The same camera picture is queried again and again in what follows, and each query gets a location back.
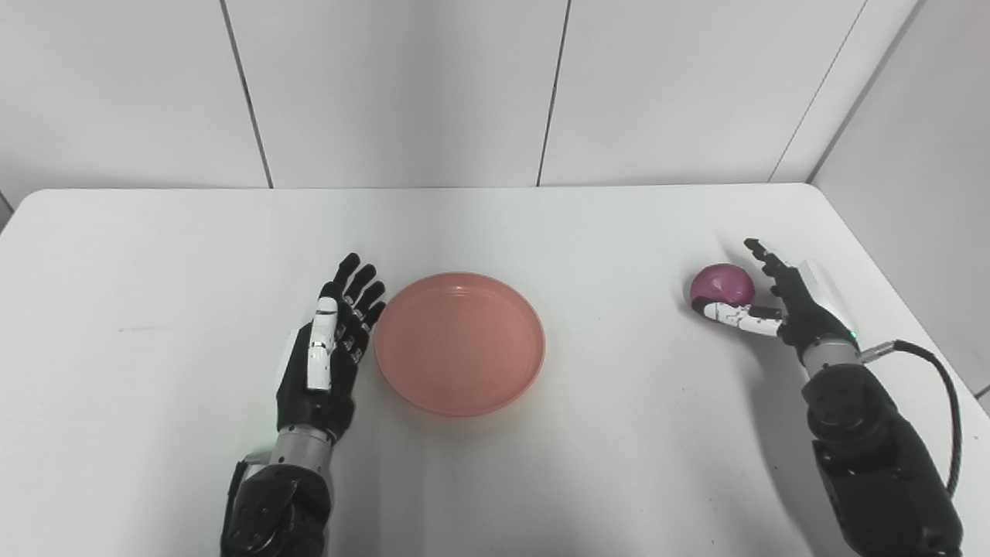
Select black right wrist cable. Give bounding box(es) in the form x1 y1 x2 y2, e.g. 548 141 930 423
859 340 964 497

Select purple red onion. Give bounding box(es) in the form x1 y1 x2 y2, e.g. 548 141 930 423
688 263 756 315

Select pink round plate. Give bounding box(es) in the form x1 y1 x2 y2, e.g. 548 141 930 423
374 272 547 419

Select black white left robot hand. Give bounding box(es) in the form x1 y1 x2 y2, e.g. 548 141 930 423
274 252 387 444

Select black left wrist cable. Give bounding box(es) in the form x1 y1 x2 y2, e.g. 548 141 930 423
220 456 273 557

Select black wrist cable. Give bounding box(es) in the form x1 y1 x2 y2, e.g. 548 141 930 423
220 456 273 557
859 340 964 497

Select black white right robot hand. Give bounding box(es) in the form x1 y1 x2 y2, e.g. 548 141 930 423
690 237 862 366

